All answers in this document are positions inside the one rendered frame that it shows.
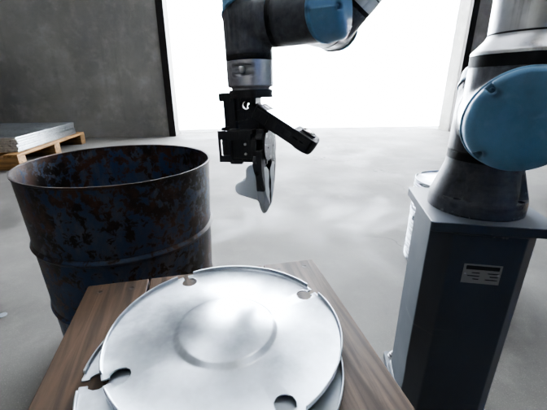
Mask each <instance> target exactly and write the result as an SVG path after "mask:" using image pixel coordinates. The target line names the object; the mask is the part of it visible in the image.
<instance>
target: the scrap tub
mask: <svg viewBox="0 0 547 410"><path fill-rule="evenodd" d="M209 160H210V155H209V154H208V153H207V152H205V151H203V150H200V149H196V148H193V147H188V146H175V145H157V144H142V145H123V146H103V147H95V148H88V149H82V150H71V151H67V152H62V153H58V154H53V155H47V156H43V157H40V158H37V159H32V160H29V161H27V162H24V163H22V164H19V165H17V166H15V167H13V168H12V169H11V170H9V171H8V173H7V178H8V180H9V181H10V182H11V185H12V188H13V190H14V193H15V196H16V199H17V202H18V204H19V207H20V211H21V214H22V217H23V219H24V223H25V226H26V229H27V230H28V235H29V237H30V242H29V248H30V250H31V252H32V253H33V254H34V255H35V256H36V257H37V261H38V263H39V266H40V269H41V271H42V276H43V278H44V281H45V283H46V288H47V290H48V293H49V295H50V306H51V310H52V312H53V313H54V314H55V316H56V317H57V319H58V322H59V326H60V328H61V330H62V333H63V336H64V335H65V333H66V331H67V329H68V327H69V325H70V323H71V321H72V318H73V317H74V315H75V313H76V311H77V308H78V306H79V304H80V302H81V300H82V298H83V296H84V294H85V292H86V290H87V288H88V286H98V285H105V284H112V283H119V282H126V281H138V280H145V279H148V280H149V283H151V279H152V278H159V277H171V276H178V275H186V274H192V273H193V272H194V271H197V270H201V269H205V268H214V267H213V264H212V234H211V224H212V220H213V216H212V212H211V207H210V180H209Z"/></svg>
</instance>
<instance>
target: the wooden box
mask: <svg viewBox="0 0 547 410"><path fill-rule="evenodd" d="M264 268H269V269H273V270H276V271H279V272H282V273H286V274H289V275H291V276H293V277H296V278H298V279H300V280H301V281H304V282H306V283H307V284H308V288H310V289H311V291H309V292H308V293H307V292H305V291H302V292H299V293H298V294H297V295H296V296H297V297H298V298H299V299H310V298H311V297H312V296H311V294H312V293H314V292H315V293H317V294H318V292H319V293H320V294H321V295H322V296H323V297H324V298H325V299H326V300H327V301H328V302H329V304H330V305H331V306H332V307H333V309H334V310H335V313H336V315H337V317H338V319H339V323H340V326H341V330H342V335H343V349H342V360H343V364H344V390H343V396H342V400H341V404H340V407H339V410H415V409H414V407H413V405H412V404H411V403H410V401H409V400H408V399H407V397H406V396H405V394H404V392H403V391H402V389H401V388H400V387H399V385H398V384H397V383H396V381H395V379H394V378H393V376H392V375H391V374H390V372H389V371H388V369H387V367H386V366H385V365H384V363H383V362H382V361H381V359H380V358H379V356H378V354H377V353H376V351H375V350H374V348H373V347H372V346H371V345H370V343H369V341H368V340H367V338H366V337H365V335H364V334H363V333H362V332H361V330H360V328H359V327H358V325H357V323H356V322H355V321H354V320H353V318H352V316H351V315H350V314H349V312H348V310H347V309H346V307H345V306H344V305H343V303H342V302H341V300H340V299H339V297H338V296H337V294H336V293H335V292H334V290H333V289H332V287H331V286H330V284H329V282H328V281H327V280H326V279H325V277H324V276H323V274H322V272H321V271H320V269H319V268H318V266H317V265H316V264H315V263H314V261H313V260H299V261H292V262H285V263H278V264H266V265H264ZM190 275H193V273H192V274H186V275H178V276H171V277H159V278H152V279H151V283H149V280H148V279H145V280H138V281H126V282H119V283H112V284H105V285H98V286H88V288H87V290H86V292H85V294H84V296H83V298H82V300H81V302H80V304H79V306H78V308H77V311H76V313H75V315H74V317H73V318H72V321H71V323H70V325H69V327H68V329H67V331H66V333H65V335H64V336H63V339H62V341H61V343H60V344H59V347H58V349H57V351H56V353H55V356H54V358H53V360H52V361H51V363H50V366H49V368H48V369H47V371H46V374H45V376H44V378H43V379H42V382H41V384H40V386H39V387H38V389H37V392H36V394H35V395H34V398H33V401H32V403H31V404H30V406H29V408H28V410H72V408H73V400H74V396H75V392H76V390H78V389H79V387H83V386H88V390H98V389H100V388H102V387H103V386H105V385H106V384H107V383H108V382H109V379H108V380H106V381H105V382H102V381H101V377H100V374H99V375H97V376H95V377H92V378H91V380H90V382H82V381H81V380H82V378H83V376H84V373H83V370H84V368H85V366H86V364H87V362H88V361H89V359H90V357H91V356H92V355H93V353H94V352H95V350H96V349H97V348H98V346H99V345H100V344H101V343H102V341H103V340H104V339H105V337H106V336H107V333H108V331H109V329H110V328H111V327H112V325H113V323H114V322H115V321H116V319H117V318H118V316H119V315H120V314H121V313H122V312H123V311H124V310H125V309H126V308H127V307H128V306H129V305H130V304H131V303H132V302H133V301H135V300H136V299H137V298H139V297H140V296H141V295H143V294H145V293H146V292H147V291H149V290H151V289H152V288H154V287H156V286H158V285H159V284H161V283H163V282H165V281H168V280H170V279H172V278H175V277H178V279H180V278H184V279H185V281H184V282H183V283H182V284H183V285H184V286H193V285H194V284H196V283H197V281H196V280H194V279H189V277H188V276H190Z"/></svg>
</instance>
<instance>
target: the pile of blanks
mask: <svg viewBox="0 0 547 410"><path fill-rule="evenodd" d="M414 187H424V188H430V187H428V186H425V185H423V184H421V183H419V182H418V181H416V179H415V180H414ZM415 210H416V207H415V206H414V204H413V202H412V201H411V205H410V212H409V222H408V228H407V233H406V238H405V245H404V255H405V258H406V259H408V254H409V245H410V240H411V235H412V229H413V224H414V215H415Z"/></svg>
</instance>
